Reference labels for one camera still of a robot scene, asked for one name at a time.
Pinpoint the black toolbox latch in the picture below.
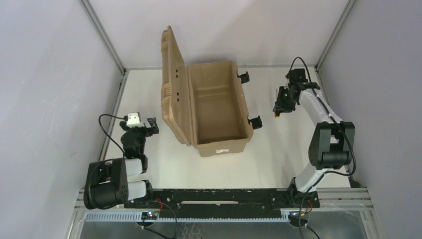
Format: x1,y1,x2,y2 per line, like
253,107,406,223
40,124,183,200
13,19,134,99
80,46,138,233
248,116,263,130
236,71,250,84

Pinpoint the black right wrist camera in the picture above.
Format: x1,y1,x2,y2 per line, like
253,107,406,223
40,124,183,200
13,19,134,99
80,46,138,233
285,68,309,84

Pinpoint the black near toolbox latch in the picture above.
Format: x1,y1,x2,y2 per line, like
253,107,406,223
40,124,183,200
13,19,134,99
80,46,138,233
248,116,263,130

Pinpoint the tan plastic toolbox bin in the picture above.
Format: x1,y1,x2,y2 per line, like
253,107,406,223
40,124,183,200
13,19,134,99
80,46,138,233
161,26,253,157

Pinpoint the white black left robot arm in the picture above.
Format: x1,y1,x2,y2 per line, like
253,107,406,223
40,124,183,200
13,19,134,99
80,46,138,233
83,116,159,210

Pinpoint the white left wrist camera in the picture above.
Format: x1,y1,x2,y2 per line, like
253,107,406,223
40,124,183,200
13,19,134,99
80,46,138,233
124,112,143,128

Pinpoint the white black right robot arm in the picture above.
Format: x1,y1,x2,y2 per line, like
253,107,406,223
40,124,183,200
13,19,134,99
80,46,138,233
273,83,355,204

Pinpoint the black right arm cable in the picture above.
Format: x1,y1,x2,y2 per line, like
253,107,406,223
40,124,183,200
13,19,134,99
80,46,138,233
285,56,357,239

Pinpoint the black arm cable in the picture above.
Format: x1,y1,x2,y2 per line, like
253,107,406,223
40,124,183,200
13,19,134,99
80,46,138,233
285,56,357,239
98,114,129,156

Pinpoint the grey slotted cable duct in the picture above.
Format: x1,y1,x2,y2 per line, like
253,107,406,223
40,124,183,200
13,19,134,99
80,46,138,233
85,211,289,223

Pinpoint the aluminium frame rail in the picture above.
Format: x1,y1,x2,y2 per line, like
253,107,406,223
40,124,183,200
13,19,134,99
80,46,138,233
67,71,129,239

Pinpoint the black far toolbox latch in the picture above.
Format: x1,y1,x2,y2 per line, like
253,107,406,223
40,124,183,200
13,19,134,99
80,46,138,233
236,71,250,84

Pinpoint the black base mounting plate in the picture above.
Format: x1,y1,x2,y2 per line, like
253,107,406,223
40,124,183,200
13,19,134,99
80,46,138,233
124,188,320,216

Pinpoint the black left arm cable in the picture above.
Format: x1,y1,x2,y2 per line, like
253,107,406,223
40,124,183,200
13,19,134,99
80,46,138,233
98,114,129,156

